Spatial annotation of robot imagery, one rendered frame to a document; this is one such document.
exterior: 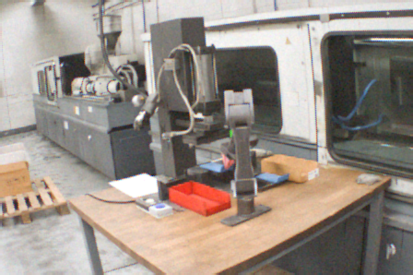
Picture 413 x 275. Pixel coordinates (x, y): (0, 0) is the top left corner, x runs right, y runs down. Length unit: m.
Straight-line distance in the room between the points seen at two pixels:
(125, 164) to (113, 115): 0.59
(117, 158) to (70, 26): 6.68
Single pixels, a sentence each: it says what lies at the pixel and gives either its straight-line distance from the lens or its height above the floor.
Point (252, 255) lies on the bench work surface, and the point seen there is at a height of 0.90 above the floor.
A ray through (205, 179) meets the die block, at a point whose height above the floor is 0.95.
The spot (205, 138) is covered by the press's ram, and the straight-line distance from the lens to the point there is 1.83.
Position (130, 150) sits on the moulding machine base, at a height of 0.41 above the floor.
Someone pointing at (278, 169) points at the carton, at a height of 0.94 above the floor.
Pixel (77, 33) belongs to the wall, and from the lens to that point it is 11.23.
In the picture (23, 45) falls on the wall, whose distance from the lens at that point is 10.89.
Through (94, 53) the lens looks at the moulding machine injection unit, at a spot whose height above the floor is 1.60.
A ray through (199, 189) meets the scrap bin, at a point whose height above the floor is 0.93.
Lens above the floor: 1.51
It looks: 12 degrees down
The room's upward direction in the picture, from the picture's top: 5 degrees counter-clockwise
